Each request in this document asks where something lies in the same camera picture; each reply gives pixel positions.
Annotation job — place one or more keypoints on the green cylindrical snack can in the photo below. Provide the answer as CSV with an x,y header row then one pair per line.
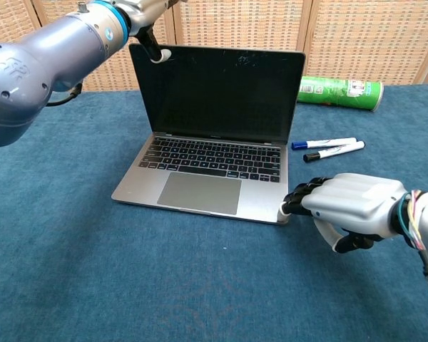
x,y
335,92

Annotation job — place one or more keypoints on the white marker black cap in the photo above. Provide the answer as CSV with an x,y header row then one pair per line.
x,y
335,151

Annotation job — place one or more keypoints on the blue felt table cover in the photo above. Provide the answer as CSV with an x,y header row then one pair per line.
x,y
92,267

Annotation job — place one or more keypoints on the woven bamboo folding screen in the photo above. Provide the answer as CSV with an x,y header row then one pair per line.
x,y
360,35

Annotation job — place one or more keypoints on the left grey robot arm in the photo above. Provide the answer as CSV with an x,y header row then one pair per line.
x,y
39,71

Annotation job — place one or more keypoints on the silver laptop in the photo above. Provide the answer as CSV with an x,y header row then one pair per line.
x,y
217,99

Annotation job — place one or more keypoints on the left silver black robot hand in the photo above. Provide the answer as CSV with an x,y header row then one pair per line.
x,y
146,14

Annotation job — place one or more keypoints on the white marker blue cap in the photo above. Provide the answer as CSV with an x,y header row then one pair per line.
x,y
324,142

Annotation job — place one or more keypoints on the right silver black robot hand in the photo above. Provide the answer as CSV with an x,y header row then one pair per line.
x,y
353,199

